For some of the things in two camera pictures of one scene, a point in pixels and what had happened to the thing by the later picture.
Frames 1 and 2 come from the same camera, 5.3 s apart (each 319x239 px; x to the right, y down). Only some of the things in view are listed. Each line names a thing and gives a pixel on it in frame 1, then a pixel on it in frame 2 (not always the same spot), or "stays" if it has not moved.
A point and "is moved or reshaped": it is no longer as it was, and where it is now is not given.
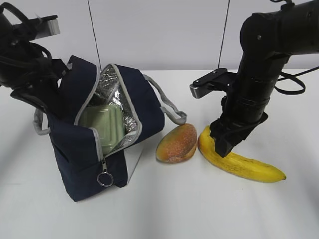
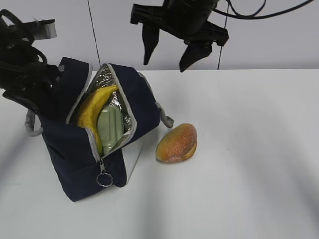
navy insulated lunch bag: (96, 115) is moved or reshaped
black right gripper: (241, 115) → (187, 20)
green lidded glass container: (108, 120) stays
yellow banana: (235, 165) → (88, 114)
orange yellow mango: (177, 144) stays
